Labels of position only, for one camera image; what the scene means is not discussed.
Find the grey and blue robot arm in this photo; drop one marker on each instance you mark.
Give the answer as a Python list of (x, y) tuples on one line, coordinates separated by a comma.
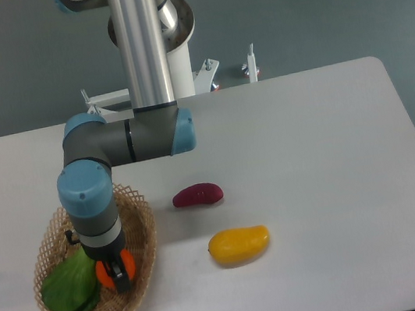
[(92, 146)]

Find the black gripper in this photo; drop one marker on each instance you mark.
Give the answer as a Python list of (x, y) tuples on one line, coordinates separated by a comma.
[(115, 268)]

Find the purple sweet potato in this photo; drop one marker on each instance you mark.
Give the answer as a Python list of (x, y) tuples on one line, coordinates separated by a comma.
[(198, 194)]

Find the woven wicker basket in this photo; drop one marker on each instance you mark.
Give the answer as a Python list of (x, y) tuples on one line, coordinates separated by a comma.
[(139, 227)]

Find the orange fruit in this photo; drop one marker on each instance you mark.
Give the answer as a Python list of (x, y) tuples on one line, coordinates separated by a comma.
[(101, 272)]

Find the green bok choy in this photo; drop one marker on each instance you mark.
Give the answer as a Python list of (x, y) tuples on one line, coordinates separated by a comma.
[(72, 285)]

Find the yellow mango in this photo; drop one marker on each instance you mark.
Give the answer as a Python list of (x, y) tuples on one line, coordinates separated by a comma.
[(239, 245)]

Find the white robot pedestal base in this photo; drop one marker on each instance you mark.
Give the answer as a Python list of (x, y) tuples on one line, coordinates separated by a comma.
[(177, 22)]

